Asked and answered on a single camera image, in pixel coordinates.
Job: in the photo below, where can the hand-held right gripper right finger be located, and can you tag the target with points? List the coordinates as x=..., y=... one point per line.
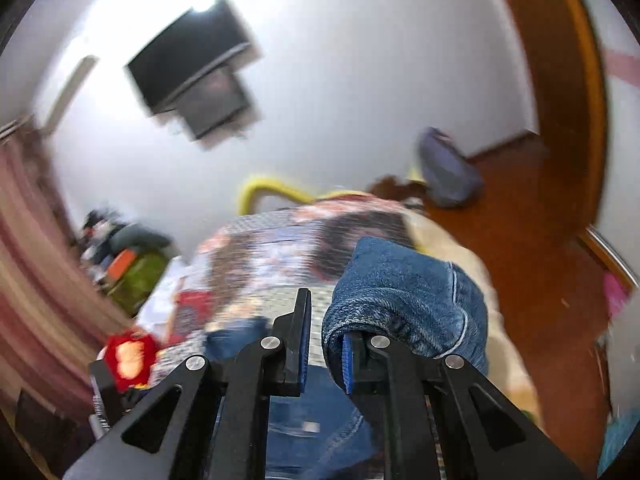
x=348, y=367

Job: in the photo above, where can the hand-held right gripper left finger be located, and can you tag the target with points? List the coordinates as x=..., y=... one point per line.
x=303, y=350

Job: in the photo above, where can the blue denim jeans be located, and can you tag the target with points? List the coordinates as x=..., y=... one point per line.
x=400, y=300

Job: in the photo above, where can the red yellow plush garment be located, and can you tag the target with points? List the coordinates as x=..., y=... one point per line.
x=130, y=360

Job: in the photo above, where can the patchwork printed blanket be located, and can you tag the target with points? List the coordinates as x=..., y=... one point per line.
x=280, y=260

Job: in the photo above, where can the white cloth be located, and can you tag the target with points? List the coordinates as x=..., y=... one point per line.
x=160, y=300

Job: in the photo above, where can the green cloth covered cabinet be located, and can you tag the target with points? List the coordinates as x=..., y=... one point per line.
x=142, y=280

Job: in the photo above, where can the orange box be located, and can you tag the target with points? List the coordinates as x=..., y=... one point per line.
x=121, y=266

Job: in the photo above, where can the red striped curtain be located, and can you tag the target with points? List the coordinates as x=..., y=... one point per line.
x=40, y=260

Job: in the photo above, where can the pile of clutter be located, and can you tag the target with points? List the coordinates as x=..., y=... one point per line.
x=115, y=235

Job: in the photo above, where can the grey bag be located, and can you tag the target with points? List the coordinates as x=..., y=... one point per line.
x=447, y=170

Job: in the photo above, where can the white air conditioner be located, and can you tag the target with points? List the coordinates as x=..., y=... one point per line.
x=65, y=92

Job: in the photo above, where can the wooden door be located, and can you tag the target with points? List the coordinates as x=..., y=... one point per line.
x=550, y=85

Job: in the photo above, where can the yellow bed frame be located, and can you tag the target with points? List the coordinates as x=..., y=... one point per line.
x=260, y=185

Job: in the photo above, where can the small black wall monitor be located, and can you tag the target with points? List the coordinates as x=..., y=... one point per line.
x=215, y=105

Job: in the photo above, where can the black wall television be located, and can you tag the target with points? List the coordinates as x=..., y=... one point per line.
x=190, y=50

